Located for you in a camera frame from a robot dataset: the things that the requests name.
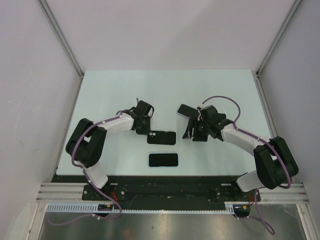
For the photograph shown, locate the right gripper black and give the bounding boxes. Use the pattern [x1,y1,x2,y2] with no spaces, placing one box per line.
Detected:
[182,116,211,142]

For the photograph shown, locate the black phone case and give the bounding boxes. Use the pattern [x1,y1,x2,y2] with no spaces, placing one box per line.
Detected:
[147,130,177,146]

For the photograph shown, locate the purple phone case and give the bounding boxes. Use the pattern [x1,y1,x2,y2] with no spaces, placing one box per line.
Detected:
[176,103,198,119]

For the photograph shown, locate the blue-edged black phone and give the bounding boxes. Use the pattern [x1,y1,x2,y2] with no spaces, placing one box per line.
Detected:
[149,153,179,168]

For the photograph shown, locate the light blue phone case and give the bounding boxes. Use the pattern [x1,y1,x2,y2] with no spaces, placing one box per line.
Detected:
[148,152,180,169]

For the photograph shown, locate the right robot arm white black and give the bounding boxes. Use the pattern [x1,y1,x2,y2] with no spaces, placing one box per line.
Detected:
[177,104,299,201]

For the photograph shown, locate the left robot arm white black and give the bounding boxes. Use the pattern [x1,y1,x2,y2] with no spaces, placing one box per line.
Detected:
[65,100,155,200]

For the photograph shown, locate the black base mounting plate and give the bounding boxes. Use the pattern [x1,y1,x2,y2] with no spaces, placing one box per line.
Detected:
[52,175,261,211]

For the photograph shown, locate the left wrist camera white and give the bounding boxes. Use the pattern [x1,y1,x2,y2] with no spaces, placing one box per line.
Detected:
[147,104,155,119]

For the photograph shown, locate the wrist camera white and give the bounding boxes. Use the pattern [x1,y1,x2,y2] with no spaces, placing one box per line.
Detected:
[147,104,155,119]
[196,103,204,122]

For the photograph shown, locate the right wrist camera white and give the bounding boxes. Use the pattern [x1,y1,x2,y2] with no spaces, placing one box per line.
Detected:
[196,103,204,122]

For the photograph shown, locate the right side aluminium rail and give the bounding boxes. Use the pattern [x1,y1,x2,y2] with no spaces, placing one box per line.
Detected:
[251,71,279,137]

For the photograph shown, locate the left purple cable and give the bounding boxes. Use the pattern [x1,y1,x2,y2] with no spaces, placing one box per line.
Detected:
[47,116,123,227]

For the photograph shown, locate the grey slotted cable duct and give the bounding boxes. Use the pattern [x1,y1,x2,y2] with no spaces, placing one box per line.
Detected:
[46,201,237,214]

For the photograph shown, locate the right aluminium frame post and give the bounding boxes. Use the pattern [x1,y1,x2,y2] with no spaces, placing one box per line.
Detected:
[256,0,303,76]

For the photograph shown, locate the aluminium frame post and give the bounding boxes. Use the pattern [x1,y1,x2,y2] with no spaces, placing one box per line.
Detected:
[256,0,303,76]
[37,0,85,78]

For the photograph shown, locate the left aluminium frame post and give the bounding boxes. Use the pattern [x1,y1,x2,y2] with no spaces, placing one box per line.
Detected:
[37,0,85,78]

